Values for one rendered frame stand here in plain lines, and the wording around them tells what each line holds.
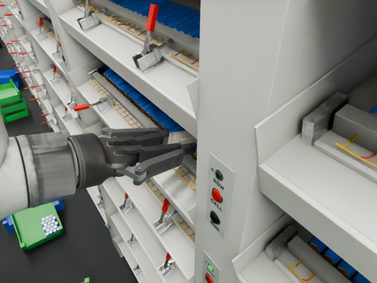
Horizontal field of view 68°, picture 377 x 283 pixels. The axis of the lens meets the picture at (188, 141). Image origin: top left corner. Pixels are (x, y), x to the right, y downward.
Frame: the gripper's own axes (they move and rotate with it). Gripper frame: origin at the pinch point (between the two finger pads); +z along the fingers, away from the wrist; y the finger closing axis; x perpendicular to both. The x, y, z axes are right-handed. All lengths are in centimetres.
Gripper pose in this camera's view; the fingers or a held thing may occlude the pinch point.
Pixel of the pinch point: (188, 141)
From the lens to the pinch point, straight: 50.2
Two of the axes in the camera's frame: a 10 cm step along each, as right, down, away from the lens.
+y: -5.8, -4.9, 6.5
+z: 7.9, -1.5, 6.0
